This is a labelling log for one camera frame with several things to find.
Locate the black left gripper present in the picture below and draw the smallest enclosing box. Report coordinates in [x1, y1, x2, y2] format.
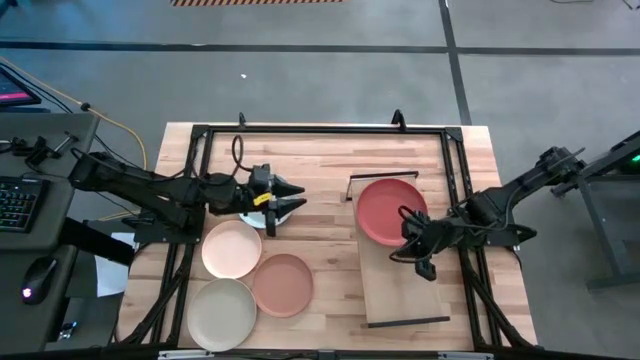
[233, 177, 308, 238]

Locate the light blue plate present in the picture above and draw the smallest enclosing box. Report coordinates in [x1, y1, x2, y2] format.
[238, 209, 294, 230]

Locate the red plate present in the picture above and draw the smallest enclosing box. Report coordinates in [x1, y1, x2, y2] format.
[356, 178, 429, 248]

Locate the peach pink plate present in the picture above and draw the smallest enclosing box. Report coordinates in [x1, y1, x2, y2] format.
[201, 219, 263, 280]

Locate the terracotta brown plate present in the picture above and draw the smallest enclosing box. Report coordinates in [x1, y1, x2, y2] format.
[251, 253, 315, 319]

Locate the beige plate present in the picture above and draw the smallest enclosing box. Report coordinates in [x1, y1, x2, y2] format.
[186, 277, 258, 353]

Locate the wooden dish rack board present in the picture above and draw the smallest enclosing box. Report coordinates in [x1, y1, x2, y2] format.
[341, 170, 451, 330]

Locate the black floor tape strip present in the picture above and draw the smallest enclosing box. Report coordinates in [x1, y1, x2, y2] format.
[437, 0, 473, 126]

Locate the grey side table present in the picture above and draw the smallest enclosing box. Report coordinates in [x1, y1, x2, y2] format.
[549, 130, 640, 291]

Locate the white paper sheet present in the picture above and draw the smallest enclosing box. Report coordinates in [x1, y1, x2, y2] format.
[94, 232, 139, 299]

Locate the black flat bar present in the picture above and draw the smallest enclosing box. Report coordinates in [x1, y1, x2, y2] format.
[58, 216, 137, 267]

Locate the silver metal clip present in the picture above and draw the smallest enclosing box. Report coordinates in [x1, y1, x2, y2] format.
[57, 320, 79, 342]

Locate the black computer mouse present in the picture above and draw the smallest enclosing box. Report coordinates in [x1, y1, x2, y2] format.
[19, 256, 59, 306]

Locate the backlit black keyboard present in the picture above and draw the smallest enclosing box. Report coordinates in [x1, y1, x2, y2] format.
[0, 175, 49, 234]

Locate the grey desk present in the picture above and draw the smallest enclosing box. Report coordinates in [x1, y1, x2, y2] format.
[0, 110, 101, 354]

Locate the dark computer screen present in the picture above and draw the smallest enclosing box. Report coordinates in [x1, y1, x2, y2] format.
[0, 67, 42, 109]

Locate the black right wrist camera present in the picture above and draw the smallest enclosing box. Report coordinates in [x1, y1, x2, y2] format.
[402, 213, 430, 240]

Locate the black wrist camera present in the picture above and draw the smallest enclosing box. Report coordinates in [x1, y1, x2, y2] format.
[248, 163, 275, 194]
[402, 213, 430, 240]

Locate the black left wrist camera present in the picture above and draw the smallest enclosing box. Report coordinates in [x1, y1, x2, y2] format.
[248, 163, 275, 194]

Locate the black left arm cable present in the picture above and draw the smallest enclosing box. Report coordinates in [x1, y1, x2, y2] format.
[230, 133, 255, 175]

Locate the black metal table frame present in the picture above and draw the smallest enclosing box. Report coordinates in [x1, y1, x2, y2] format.
[115, 123, 537, 351]

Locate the silver metal bracket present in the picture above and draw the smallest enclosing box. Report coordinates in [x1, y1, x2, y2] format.
[437, 351, 495, 360]
[157, 349, 217, 360]

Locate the yellow cable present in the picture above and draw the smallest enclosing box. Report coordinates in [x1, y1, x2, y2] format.
[0, 57, 149, 221]

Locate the black desk mount clamp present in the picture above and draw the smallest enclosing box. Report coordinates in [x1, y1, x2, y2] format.
[8, 130, 81, 170]

